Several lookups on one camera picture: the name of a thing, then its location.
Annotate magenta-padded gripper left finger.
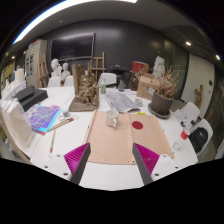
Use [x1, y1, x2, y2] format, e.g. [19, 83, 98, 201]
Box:
[42, 142, 92, 186]

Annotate long ceiling light strip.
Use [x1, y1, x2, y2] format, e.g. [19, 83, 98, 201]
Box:
[12, 0, 138, 45]

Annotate brown cardboard box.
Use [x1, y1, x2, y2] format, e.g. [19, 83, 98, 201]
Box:
[135, 74, 161, 101]

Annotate white plastic chair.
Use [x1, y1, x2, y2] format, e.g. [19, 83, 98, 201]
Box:
[63, 75, 75, 88]
[98, 72, 118, 88]
[189, 118, 214, 157]
[47, 76, 62, 88]
[173, 101, 201, 128]

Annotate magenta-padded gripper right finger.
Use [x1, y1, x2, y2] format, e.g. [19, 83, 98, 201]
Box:
[131, 142, 182, 186]

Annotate wooden mannequin figure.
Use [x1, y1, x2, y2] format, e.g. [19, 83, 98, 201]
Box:
[194, 84, 204, 109]

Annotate ceiling spotlights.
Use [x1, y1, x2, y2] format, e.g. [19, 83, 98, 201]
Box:
[184, 40, 222, 62]

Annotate light wooden drawing board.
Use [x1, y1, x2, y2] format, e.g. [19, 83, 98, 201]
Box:
[84, 109, 137, 166]
[128, 112, 175, 160]

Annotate small green-labelled white bottle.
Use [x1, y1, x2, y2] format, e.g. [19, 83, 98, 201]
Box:
[100, 77, 107, 95]

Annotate white ceramic mug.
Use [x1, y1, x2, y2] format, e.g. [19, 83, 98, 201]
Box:
[105, 109, 120, 128]

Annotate black flat box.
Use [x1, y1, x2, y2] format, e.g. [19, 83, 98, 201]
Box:
[20, 89, 49, 113]
[13, 85, 35, 103]

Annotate black backpack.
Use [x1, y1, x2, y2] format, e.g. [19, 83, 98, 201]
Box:
[188, 127, 209, 154]

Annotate golden brown sculpture on base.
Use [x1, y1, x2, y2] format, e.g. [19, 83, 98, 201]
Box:
[68, 63, 101, 113]

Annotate white plaster bust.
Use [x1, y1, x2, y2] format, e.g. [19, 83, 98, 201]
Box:
[60, 62, 72, 82]
[50, 58, 63, 78]

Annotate dried plant in grey pot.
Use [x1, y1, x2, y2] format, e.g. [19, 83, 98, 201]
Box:
[150, 64, 182, 117]

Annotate flat round red coaster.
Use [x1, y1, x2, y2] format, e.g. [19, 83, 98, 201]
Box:
[131, 120, 144, 131]

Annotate white plaster statue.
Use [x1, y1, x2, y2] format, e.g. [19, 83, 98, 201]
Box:
[152, 55, 167, 79]

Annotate white wrapped canvas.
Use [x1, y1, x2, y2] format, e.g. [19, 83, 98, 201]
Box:
[0, 98, 37, 149]

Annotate red box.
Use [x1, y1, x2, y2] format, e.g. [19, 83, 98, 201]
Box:
[130, 60, 150, 75]

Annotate long thin wooden stick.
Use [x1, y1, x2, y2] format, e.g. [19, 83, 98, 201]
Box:
[48, 129, 57, 158]

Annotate wooden brush with red band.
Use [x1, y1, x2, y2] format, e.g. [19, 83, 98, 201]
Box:
[46, 114, 80, 133]

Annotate wooden easel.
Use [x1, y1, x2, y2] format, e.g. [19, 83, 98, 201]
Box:
[89, 51, 107, 83]
[37, 54, 50, 88]

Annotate black wall screen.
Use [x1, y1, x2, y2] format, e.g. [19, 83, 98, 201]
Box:
[50, 32, 96, 63]

